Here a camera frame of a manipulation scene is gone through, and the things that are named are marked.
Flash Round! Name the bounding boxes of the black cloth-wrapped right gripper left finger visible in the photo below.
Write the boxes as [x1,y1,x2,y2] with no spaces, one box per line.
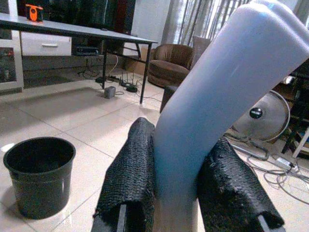
[91,116,155,232]

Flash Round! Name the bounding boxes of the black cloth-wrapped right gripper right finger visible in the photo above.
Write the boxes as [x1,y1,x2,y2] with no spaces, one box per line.
[197,136,286,232]

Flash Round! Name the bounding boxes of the white plastic broom handle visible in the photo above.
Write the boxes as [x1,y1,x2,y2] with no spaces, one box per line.
[153,0,309,232]

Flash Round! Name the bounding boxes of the round white floor fan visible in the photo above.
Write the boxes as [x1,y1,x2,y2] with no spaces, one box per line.
[232,89,291,143]

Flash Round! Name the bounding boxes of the small grey box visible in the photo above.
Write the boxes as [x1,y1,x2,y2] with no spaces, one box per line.
[104,86,116,99]

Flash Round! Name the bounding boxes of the dark brown footstool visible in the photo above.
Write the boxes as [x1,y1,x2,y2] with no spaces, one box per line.
[159,85,179,114]

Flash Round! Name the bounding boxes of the black wifi router with antennas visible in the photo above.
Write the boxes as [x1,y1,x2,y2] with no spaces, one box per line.
[119,72,140,93]

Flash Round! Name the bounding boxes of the black plastic waste bin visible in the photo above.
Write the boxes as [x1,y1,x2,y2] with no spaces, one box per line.
[3,136,76,220]

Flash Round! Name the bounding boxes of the cardboard box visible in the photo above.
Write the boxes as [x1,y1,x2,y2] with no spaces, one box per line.
[125,47,155,77]

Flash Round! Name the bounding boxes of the brown round armchair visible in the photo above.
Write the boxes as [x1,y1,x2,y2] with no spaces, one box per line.
[147,43,194,88]

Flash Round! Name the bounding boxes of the grey folding table black legs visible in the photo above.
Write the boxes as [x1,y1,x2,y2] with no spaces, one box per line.
[0,13,158,104]

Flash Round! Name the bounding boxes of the white drawer cabinet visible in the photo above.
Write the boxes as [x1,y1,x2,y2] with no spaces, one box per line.
[20,31,72,57]

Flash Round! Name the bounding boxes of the black television screen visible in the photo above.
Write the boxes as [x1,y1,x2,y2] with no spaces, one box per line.
[16,0,136,36]

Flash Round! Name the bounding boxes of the grey striped curtain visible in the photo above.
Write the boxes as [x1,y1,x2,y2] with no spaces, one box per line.
[161,0,244,46]

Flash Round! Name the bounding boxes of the white glass-door cabinet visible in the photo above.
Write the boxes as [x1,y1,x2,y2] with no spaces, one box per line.
[0,0,25,92]

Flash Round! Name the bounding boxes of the orange and black device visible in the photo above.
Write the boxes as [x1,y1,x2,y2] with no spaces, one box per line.
[25,3,44,24]

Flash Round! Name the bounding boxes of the grey power adapter with cable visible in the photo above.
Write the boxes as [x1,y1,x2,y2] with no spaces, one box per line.
[274,157,298,170]

